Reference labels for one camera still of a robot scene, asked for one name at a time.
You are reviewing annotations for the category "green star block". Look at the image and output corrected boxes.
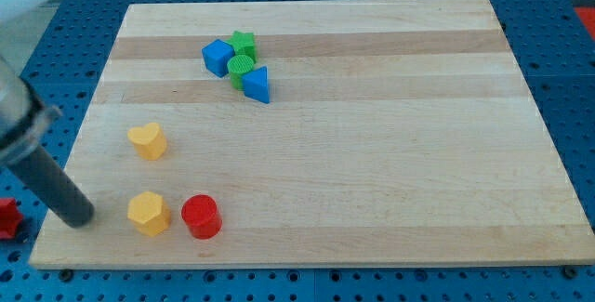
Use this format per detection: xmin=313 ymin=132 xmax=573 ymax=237
xmin=226 ymin=31 xmax=258 ymax=62

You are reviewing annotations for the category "blue triangle block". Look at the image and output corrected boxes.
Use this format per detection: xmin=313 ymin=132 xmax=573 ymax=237
xmin=242 ymin=66 xmax=271 ymax=104

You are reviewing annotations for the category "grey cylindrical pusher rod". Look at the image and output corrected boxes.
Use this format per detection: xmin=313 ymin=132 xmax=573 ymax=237
xmin=8 ymin=147 xmax=94 ymax=228

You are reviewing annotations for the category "red star block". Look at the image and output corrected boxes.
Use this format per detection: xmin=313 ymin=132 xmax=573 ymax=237
xmin=0 ymin=198 xmax=24 ymax=240

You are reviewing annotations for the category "green cylinder block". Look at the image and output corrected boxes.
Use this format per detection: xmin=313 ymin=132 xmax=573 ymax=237
xmin=227 ymin=55 xmax=255 ymax=90

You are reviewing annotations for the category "yellow hexagon block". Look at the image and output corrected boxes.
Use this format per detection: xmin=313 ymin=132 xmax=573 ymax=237
xmin=127 ymin=191 xmax=171 ymax=237

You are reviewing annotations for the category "red cylinder block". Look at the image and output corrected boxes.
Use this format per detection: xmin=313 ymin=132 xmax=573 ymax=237
xmin=180 ymin=194 xmax=222 ymax=240

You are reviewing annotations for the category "clear pusher mount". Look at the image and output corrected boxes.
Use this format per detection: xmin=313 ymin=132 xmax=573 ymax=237
xmin=1 ymin=59 xmax=61 ymax=166

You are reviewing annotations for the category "blue cube block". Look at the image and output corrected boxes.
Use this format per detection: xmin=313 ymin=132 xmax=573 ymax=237
xmin=202 ymin=39 xmax=235 ymax=77

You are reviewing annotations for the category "wooden board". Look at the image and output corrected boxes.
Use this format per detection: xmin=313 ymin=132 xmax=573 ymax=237
xmin=30 ymin=0 xmax=594 ymax=269

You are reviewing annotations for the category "yellow heart block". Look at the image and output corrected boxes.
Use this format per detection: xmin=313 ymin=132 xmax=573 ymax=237
xmin=127 ymin=123 xmax=167 ymax=161

